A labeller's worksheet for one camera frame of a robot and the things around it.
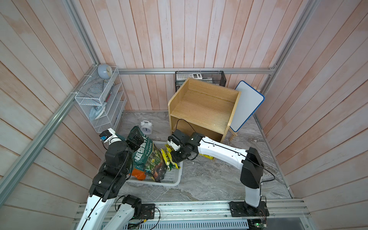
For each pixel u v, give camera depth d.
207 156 0.53
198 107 0.78
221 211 0.75
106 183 0.41
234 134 0.95
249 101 0.85
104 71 0.81
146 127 1.01
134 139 0.56
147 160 0.72
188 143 0.57
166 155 0.82
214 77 1.01
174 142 0.65
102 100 0.74
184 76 0.91
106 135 0.52
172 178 0.84
